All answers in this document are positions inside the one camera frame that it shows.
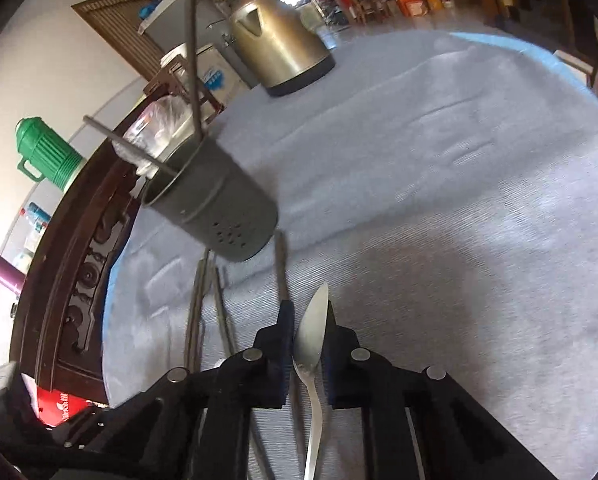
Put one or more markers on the blue capped water bottle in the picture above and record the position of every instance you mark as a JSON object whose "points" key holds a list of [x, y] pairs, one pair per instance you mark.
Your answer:
{"points": [[38, 215]]}

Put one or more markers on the white appliance blue label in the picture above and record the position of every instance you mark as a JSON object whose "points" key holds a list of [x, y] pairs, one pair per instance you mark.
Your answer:
{"points": [[216, 67]]}

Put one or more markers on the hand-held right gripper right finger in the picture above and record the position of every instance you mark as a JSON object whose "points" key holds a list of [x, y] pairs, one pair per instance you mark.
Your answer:
{"points": [[335, 360]]}

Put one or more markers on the red printed bag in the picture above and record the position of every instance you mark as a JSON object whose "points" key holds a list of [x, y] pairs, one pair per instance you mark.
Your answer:
{"points": [[61, 402]]}

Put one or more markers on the brown wooden chair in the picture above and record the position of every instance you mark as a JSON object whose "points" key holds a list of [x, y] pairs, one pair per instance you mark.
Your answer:
{"points": [[159, 85]]}

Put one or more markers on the orange box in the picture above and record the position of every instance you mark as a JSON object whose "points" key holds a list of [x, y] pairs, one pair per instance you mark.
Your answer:
{"points": [[411, 2]]}

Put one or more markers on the bronze electric kettle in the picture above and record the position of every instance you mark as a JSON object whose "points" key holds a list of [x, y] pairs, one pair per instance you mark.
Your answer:
{"points": [[284, 45]]}

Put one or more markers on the white plastic spoon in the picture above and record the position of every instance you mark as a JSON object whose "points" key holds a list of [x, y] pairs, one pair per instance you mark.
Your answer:
{"points": [[311, 330]]}

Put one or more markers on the grey tablecloth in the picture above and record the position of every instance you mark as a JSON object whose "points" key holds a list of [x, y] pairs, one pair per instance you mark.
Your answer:
{"points": [[429, 210]]}

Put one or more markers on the grey metal cabinet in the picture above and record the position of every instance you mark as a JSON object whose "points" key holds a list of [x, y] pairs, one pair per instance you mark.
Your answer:
{"points": [[214, 25]]}

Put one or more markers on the clear plastic bag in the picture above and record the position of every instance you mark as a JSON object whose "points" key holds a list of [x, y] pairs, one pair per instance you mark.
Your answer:
{"points": [[161, 120]]}

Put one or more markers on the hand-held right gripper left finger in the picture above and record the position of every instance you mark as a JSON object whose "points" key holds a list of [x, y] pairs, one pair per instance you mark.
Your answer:
{"points": [[280, 360]]}

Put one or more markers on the dark grey chopstick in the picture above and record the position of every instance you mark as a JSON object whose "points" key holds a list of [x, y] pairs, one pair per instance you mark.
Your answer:
{"points": [[129, 147], [191, 330], [280, 270], [193, 50], [224, 310]]}

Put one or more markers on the brown wooden door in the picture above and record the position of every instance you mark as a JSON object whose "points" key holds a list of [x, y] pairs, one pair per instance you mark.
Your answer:
{"points": [[114, 25]]}

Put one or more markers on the dark grey utensil holder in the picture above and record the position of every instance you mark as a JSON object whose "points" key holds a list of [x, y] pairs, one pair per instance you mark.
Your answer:
{"points": [[219, 210]]}

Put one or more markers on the green ribbed thermos jug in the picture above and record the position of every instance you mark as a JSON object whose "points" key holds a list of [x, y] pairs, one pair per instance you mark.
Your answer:
{"points": [[49, 155]]}

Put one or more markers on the light blue undercloth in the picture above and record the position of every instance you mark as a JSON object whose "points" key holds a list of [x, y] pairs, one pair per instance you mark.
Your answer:
{"points": [[504, 42]]}

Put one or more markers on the carved dark wooden chair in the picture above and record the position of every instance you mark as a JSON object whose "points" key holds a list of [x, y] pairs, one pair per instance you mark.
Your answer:
{"points": [[64, 285]]}

